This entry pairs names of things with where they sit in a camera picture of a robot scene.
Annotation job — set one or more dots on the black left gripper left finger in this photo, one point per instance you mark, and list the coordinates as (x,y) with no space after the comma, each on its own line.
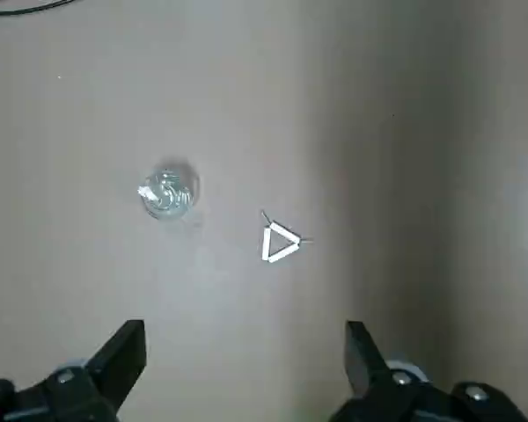
(92,387)

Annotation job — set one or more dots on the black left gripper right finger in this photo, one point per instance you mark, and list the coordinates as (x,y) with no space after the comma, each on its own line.
(378,395)

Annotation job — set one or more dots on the white clay triangle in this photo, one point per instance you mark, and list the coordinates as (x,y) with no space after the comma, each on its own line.
(266,246)

